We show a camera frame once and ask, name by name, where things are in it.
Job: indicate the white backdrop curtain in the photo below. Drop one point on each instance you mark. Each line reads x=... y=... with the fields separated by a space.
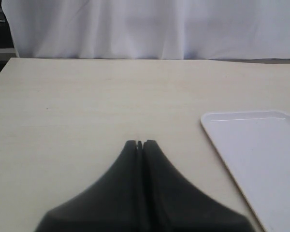
x=161 y=29

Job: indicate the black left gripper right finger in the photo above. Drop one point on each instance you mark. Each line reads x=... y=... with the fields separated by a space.
x=176 y=205

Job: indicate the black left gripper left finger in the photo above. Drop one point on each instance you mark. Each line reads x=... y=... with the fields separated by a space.
x=109 y=205

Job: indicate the white plastic tray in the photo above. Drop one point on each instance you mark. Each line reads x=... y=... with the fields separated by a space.
x=255 y=147

